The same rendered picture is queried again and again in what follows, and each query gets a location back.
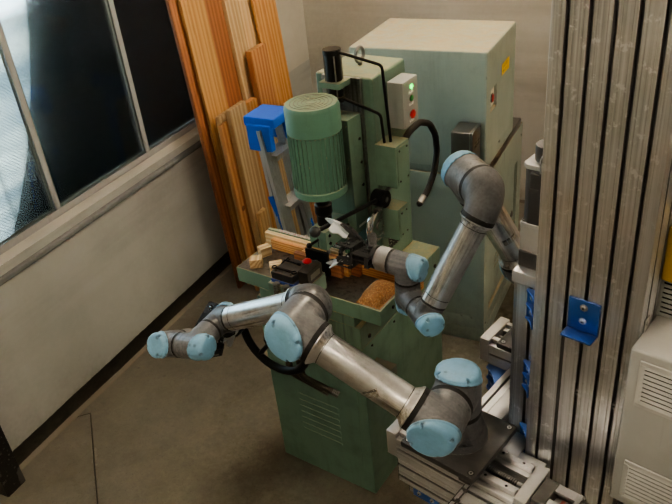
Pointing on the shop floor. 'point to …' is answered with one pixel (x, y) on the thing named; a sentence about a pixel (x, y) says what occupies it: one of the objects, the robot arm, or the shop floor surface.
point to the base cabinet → (353, 407)
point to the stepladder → (261, 116)
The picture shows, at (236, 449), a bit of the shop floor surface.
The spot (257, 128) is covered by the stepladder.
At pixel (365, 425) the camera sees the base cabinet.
